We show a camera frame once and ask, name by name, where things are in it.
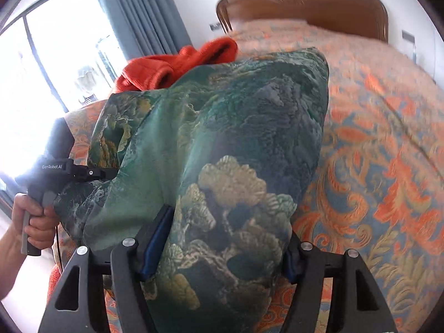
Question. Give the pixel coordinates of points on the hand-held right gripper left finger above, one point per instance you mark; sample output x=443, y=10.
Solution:
x=156, y=246

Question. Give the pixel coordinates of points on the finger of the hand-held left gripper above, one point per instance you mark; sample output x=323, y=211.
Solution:
x=90, y=172

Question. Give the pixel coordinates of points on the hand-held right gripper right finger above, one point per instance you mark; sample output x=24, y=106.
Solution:
x=295, y=269

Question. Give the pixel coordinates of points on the green patterned padded jacket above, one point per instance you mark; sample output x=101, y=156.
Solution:
x=242, y=128

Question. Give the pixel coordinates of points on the person's left forearm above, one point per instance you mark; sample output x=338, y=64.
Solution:
x=12, y=263

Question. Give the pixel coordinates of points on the person's left hand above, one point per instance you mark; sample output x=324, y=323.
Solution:
x=38, y=227

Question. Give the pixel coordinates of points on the hanging laundry outside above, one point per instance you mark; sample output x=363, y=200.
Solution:
x=86, y=83

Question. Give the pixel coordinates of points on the large window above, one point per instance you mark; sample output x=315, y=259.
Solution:
x=52, y=59

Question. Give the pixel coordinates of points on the orange fleece garment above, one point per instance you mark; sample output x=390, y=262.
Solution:
x=149, y=73

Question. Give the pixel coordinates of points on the orange paisley duvet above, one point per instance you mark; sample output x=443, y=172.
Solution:
x=364, y=145

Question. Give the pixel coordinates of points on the grey-blue curtain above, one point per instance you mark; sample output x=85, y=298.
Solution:
x=138, y=14

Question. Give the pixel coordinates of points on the grey bedside socket panel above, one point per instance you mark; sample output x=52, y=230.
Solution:
x=215, y=26

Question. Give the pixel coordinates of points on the clear plastic bottle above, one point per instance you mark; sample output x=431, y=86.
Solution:
x=414, y=52

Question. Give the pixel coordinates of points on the wooden headboard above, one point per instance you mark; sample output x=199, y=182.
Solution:
x=305, y=10

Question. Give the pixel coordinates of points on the grey wall switch panel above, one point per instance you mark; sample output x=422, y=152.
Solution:
x=408, y=35

